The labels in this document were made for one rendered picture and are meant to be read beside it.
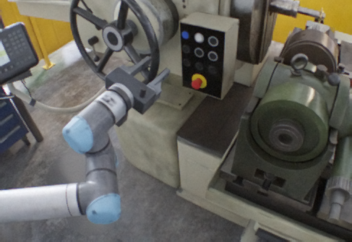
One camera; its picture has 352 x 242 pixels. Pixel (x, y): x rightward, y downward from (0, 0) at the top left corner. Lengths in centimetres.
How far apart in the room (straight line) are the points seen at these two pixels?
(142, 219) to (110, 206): 126
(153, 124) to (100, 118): 90
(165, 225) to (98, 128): 128
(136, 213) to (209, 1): 145
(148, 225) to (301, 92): 142
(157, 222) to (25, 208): 127
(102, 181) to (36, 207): 16
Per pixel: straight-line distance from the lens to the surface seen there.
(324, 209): 76
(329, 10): 322
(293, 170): 65
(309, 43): 81
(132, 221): 179
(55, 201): 56
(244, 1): 87
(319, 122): 56
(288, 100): 54
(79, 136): 53
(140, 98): 60
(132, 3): 65
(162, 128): 141
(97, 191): 54
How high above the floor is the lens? 162
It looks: 43 degrees down
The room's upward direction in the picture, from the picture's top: 4 degrees counter-clockwise
